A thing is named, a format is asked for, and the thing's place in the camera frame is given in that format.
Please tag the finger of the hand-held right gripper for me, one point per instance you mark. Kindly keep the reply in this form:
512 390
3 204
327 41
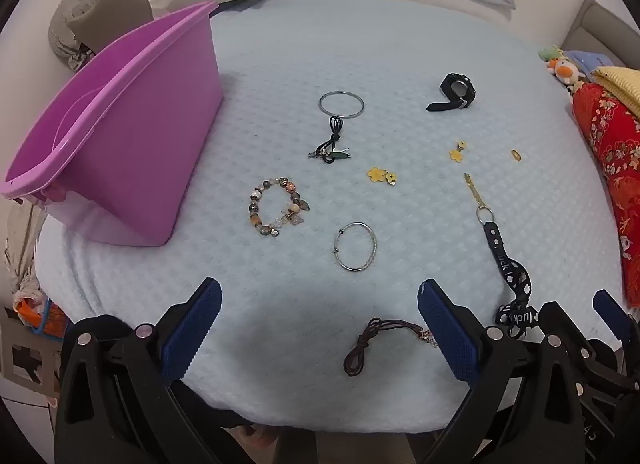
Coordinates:
607 309
555 315

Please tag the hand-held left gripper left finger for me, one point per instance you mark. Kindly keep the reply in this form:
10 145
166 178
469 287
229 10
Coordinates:
192 334

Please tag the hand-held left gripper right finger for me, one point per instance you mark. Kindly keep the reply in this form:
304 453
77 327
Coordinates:
447 334

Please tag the thin silver bangle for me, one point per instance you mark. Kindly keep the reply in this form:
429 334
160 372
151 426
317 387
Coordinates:
375 245

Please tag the yellow flower earring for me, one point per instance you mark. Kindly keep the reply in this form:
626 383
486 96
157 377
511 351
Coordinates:
375 174
456 155

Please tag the purple plastic basin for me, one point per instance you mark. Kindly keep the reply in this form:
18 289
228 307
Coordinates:
150 144

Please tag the orange basket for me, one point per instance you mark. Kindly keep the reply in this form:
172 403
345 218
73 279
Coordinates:
45 316

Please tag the red floral quilt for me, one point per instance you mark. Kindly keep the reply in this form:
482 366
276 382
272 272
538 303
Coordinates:
615 154

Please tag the grey furniture panel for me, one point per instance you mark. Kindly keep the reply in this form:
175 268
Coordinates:
30 339

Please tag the beige cloth pile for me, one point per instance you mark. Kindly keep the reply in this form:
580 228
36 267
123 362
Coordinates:
25 254

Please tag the yellow knitted blanket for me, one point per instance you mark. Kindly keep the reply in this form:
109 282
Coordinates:
620 86

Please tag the small stuffed toys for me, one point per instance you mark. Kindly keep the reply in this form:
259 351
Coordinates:
562 69

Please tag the black wristwatch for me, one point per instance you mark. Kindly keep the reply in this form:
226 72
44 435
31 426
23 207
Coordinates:
457 89

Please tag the grey padded headboard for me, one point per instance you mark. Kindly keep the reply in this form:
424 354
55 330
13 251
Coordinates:
595 29

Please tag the grey garment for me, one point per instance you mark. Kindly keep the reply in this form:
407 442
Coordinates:
62 29

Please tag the grey chair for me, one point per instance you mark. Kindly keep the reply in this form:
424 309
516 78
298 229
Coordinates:
120 1

